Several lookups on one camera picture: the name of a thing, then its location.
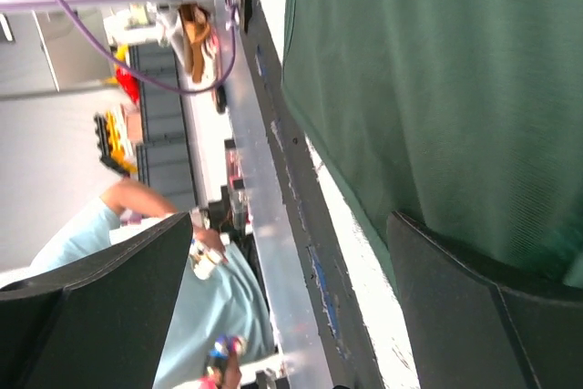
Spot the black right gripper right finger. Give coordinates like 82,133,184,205
387,212,582,389

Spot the dark green cloth napkin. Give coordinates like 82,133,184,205
282,0,582,287

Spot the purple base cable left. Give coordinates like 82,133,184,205
22,0,240,97

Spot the person in light blue shirt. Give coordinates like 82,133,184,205
30,179,275,388

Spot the floral patterned tablecloth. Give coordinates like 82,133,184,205
261,0,419,388

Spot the silver aluminium frame rail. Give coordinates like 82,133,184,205
185,0,353,388

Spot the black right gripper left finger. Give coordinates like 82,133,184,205
1,213,192,388

